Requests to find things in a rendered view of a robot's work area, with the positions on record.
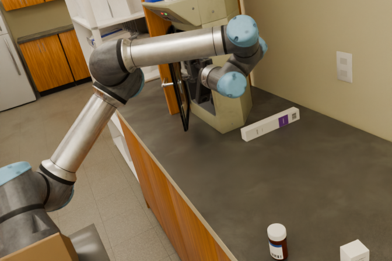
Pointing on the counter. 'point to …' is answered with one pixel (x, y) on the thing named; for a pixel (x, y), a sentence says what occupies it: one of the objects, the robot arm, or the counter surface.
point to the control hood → (179, 9)
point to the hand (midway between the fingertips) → (185, 70)
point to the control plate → (165, 16)
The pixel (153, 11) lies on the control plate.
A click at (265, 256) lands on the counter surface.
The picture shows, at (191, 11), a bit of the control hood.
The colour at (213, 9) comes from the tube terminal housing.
